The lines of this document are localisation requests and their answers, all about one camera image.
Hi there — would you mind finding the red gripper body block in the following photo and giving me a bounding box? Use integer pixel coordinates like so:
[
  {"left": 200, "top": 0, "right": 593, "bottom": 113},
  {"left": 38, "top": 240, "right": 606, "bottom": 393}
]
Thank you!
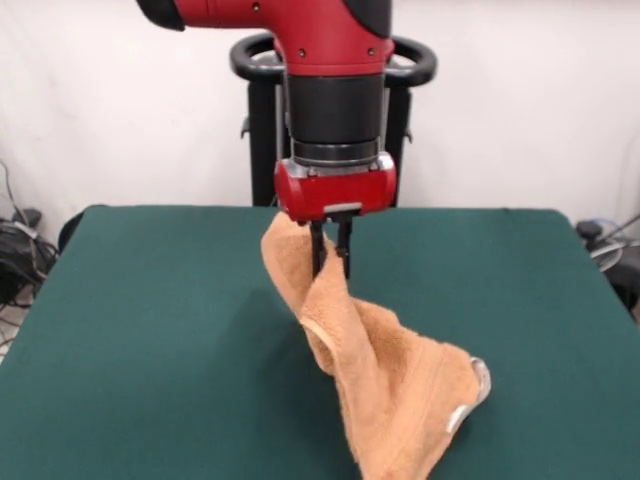
[{"left": 273, "top": 154, "right": 399, "bottom": 224}]

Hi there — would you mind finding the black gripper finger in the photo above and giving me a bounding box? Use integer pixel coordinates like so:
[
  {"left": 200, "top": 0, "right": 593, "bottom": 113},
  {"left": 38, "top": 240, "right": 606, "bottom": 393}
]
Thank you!
[
  {"left": 308, "top": 222, "right": 329, "bottom": 277},
  {"left": 335, "top": 217, "right": 355, "bottom": 279}
]

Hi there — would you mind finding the orange terry towel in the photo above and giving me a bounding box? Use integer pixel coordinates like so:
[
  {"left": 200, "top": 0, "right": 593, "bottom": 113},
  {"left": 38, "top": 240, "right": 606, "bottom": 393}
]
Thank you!
[{"left": 260, "top": 214, "right": 492, "bottom": 480}]

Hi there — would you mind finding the dark green table cloth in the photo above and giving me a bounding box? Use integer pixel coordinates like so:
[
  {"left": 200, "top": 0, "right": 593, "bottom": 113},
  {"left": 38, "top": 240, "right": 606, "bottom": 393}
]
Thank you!
[{"left": 0, "top": 204, "right": 640, "bottom": 480}]

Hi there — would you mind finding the black floor equipment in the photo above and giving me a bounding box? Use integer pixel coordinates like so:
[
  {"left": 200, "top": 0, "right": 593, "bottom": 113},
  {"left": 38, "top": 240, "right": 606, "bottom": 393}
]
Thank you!
[{"left": 607, "top": 259, "right": 640, "bottom": 321}]

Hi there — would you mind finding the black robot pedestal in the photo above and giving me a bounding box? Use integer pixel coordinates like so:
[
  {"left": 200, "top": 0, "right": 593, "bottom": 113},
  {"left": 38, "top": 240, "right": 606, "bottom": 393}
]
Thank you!
[{"left": 229, "top": 30, "right": 439, "bottom": 208}]

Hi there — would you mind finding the grey round pedestal foot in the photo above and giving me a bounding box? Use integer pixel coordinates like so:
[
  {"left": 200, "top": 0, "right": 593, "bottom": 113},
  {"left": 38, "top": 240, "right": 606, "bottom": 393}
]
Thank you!
[{"left": 589, "top": 238, "right": 625, "bottom": 274}]

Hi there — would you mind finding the black tangled cable bundle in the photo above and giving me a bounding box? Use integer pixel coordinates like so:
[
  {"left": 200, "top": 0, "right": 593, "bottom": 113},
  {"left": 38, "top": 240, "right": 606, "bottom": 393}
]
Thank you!
[{"left": 0, "top": 159, "right": 60, "bottom": 309}]

